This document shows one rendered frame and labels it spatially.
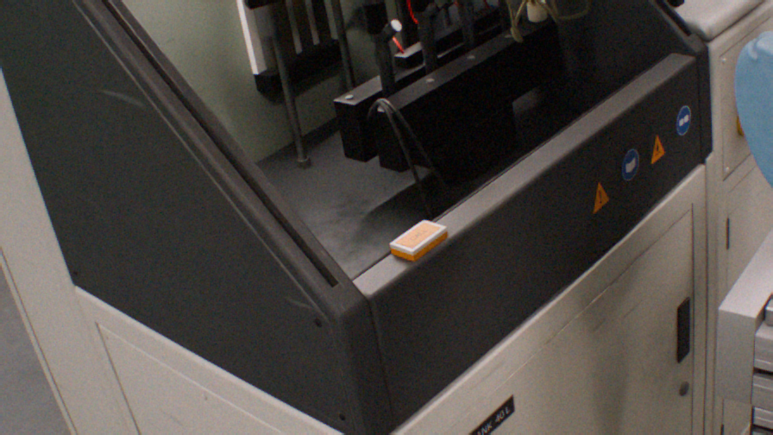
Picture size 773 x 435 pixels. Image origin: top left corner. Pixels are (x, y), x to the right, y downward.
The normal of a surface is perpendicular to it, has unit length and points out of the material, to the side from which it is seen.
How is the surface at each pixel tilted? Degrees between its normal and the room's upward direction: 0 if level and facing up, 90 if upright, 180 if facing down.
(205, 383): 90
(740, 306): 0
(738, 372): 90
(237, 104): 90
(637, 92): 0
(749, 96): 98
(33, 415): 0
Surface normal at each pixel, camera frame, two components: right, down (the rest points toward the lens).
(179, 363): -0.68, 0.46
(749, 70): -0.93, 0.36
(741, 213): 0.72, 0.23
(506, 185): -0.17, -0.86
